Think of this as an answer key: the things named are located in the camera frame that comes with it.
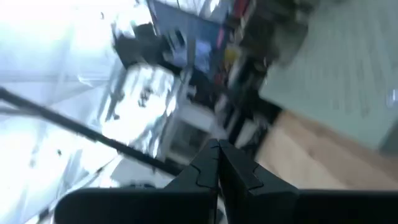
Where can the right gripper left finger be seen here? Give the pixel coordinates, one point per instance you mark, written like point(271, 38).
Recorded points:
point(192, 199)

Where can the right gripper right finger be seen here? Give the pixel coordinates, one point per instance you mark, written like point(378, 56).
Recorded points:
point(255, 199)

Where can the green perforated metal shelf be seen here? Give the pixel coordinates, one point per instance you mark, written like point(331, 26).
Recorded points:
point(326, 62)

